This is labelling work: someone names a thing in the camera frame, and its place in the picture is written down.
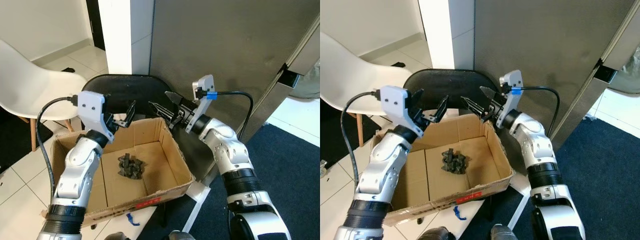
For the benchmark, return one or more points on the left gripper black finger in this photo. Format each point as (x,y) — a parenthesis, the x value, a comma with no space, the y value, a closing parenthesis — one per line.
(441,110)
(131,112)
(417,98)

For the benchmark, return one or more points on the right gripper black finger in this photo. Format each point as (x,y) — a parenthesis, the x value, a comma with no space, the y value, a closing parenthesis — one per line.
(489,94)
(472,106)
(175,99)
(161,111)

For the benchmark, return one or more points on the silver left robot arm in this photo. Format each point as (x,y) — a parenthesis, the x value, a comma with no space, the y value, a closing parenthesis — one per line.
(375,170)
(75,170)

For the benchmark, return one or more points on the black crumpled trash piece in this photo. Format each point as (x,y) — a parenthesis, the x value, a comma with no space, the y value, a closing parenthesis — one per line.
(454,161)
(131,166)

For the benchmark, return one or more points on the black round chair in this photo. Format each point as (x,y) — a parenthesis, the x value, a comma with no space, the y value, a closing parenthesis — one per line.
(130,90)
(450,82)

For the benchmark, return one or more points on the open brown cardboard box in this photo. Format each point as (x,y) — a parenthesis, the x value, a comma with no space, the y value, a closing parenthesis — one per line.
(165,160)
(480,155)

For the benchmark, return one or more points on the white plastic chair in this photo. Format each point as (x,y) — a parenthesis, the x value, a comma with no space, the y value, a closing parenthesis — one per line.
(350,80)
(30,85)

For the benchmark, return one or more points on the grey metal door panel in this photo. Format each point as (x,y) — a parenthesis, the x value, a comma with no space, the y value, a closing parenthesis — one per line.
(225,45)
(550,40)

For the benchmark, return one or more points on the black floor rug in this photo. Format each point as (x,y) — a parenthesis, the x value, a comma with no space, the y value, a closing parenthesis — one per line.
(332,130)
(15,140)

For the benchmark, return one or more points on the blue tape scrap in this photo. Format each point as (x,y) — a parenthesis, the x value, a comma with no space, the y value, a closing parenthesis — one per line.
(131,219)
(458,212)

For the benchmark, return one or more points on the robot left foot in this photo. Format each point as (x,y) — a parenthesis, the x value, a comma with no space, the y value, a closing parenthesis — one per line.
(436,234)
(117,236)

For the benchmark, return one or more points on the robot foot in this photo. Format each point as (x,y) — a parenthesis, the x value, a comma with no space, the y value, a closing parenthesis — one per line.
(505,233)
(436,234)
(117,236)
(181,235)

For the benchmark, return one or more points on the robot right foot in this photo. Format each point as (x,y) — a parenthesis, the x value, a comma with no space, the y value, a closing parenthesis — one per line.
(181,235)
(505,233)

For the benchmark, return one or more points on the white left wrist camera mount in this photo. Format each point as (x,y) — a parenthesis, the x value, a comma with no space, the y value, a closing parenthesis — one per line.
(395,102)
(91,107)

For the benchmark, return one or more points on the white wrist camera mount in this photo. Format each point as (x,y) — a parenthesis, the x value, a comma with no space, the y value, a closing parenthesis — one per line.
(395,102)
(204,87)
(91,107)
(512,82)

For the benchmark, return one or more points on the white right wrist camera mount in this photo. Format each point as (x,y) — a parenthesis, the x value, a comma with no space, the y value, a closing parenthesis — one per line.
(512,82)
(204,87)

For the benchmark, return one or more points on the black door bracket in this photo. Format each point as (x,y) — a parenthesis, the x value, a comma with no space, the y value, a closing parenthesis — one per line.
(606,74)
(289,78)

